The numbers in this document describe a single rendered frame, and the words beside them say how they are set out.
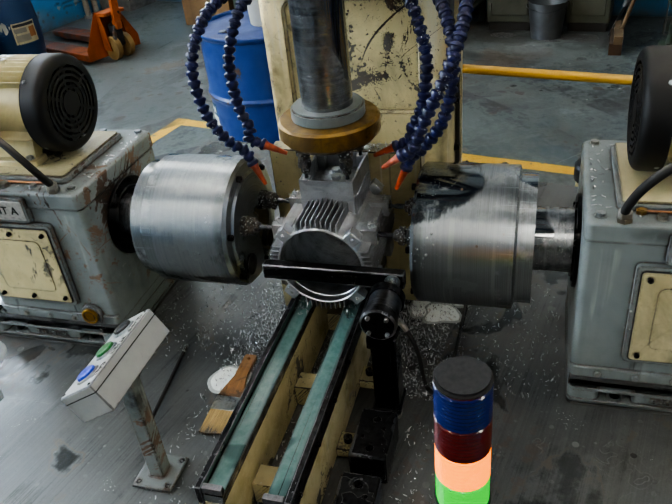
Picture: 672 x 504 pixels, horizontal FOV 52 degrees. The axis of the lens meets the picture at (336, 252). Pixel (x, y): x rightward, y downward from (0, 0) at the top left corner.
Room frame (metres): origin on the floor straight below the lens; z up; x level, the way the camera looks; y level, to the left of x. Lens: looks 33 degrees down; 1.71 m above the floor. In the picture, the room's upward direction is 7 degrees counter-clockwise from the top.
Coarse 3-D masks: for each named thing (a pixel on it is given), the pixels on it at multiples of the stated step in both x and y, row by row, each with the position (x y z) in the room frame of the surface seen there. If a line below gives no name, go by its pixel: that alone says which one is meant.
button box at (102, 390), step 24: (144, 312) 0.85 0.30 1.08; (120, 336) 0.81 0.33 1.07; (144, 336) 0.81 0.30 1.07; (96, 360) 0.78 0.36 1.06; (120, 360) 0.76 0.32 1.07; (144, 360) 0.78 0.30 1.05; (72, 384) 0.74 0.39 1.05; (96, 384) 0.71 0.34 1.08; (120, 384) 0.73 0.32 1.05; (72, 408) 0.71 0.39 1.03; (96, 408) 0.70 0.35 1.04
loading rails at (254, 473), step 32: (384, 256) 1.16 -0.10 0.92; (288, 320) 1.00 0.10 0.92; (320, 320) 1.06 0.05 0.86; (352, 320) 0.97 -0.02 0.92; (288, 352) 0.91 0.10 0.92; (352, 352) 0.91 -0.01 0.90; (256, 384) 0.84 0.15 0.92; (288, 384) 0.88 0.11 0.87; (320, 384) 0.82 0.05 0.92; (352, 384) 0.89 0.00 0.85; (256, 416) 0.77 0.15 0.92; (288, 416) 0.86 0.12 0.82; (320, 416) 0.74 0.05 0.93; (224, 448) 0.71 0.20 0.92; (256, 448) 0.74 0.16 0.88; (288, 448) 0.70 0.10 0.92; (320, 448) 0.71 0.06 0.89; (224, 480) 0.65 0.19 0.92; (256, 480) 0.71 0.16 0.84; (288, 480) 0.64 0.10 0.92; (320, 480) 0.70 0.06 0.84
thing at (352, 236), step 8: (376, 184) 1.16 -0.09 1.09; (376, 192) 1.16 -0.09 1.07; (288, 224) 1.05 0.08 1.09; (280, 232) 1.03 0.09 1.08; (288, 232) 1.03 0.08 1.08; (352, 232) 1.00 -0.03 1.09; (280, 240) 1.04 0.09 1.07; (352, 240) 0.99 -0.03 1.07; (360, 240) 0.99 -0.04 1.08; (288, 288) 1.03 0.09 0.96; (360, 288) 1.00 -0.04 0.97; (296, 296) 1.03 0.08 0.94; (352, 296) 1.00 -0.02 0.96; (360, 296) 0.99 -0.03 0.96
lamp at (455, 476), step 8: (440, 456) 0.49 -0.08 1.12; (488, 456) 0.48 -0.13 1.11; (440, 464) 0.49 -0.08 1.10; (448, 464) 0.48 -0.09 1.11; (456, 464) 0.47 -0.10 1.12; (464, 464) 0.47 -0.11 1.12; (472, 464) 0.47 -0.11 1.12; (480, 464) 0.47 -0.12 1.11; (488, 464) 0.48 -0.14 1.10; (440, 472) 0.49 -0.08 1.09; (448, 472) 0.48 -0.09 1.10; (456, 472) 0.47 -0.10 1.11; (464, 472) 0.47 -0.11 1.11; (472, 472) 0.47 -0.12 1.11; (480, 472) 0.47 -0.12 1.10; (488, 472) 0.48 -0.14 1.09; (440, 480) 0.49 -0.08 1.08; (448, 480) 0.48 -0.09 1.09; (456, 480) 0.47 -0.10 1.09; (464, 480) 0.47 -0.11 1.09; (472, 480) 0.47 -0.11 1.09; (480, 480) 0.47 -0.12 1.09; (456, 488) 0.47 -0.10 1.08; (464, 488) 0.47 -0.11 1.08; (472, 488) 0.47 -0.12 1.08
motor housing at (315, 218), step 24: (288, 216) 1.12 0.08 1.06; (312, 216) 1.03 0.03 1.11; (336, 216) 1.04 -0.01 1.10; (360, 216) 1.08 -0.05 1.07; (384, 216) 1.12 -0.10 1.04; (288, 240) 1.07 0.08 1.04; (312, 240) 1.17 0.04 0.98; (336, 240) 1.20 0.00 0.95; (384, 240) 1.08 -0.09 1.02; (360, 264) 1.09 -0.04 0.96; (312, 288) 1.05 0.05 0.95; (336, 288) 1.04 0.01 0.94
